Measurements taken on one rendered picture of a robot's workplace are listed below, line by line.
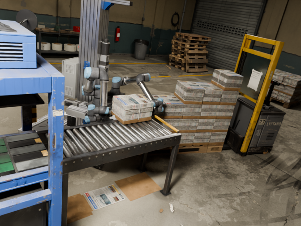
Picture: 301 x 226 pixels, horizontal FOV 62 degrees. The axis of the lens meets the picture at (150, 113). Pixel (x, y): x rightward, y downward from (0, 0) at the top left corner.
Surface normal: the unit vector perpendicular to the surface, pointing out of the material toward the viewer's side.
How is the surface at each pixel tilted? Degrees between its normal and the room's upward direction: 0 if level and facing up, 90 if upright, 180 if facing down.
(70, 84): 90
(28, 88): 90
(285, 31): 90
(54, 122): 90
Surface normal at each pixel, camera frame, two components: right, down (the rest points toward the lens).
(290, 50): -0.80, 0.11
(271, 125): 0.32, 0.41
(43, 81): 0.58, 0.40
